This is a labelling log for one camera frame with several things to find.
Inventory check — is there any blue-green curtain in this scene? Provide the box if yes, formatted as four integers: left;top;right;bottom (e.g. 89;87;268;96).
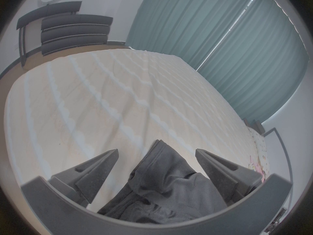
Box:
125;0;260;70
197;0;309;124

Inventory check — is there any white printed pillow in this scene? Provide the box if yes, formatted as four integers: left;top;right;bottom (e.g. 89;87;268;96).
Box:
248;127;269;178

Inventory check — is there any black chest of drawers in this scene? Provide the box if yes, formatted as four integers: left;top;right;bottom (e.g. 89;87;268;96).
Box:
41;14;113;56

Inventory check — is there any pink garment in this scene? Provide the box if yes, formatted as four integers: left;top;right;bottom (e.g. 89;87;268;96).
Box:
248;162;266;182

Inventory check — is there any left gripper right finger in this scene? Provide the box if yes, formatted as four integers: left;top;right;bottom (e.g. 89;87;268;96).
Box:
195;149;263;206

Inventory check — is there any black dressing table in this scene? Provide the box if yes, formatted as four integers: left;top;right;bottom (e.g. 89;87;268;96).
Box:
16;1;82;67

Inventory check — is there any black T-shirt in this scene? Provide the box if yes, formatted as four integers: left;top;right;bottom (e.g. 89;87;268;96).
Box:
97;139;228;224

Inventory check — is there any bed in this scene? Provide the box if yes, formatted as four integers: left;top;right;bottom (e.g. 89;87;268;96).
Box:
4;48;292;220

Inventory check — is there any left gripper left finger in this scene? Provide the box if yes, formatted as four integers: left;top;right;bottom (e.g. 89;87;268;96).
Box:
50;149;119;206

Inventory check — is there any grey bedside table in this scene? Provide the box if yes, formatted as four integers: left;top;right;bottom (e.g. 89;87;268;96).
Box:
243;118;266;134

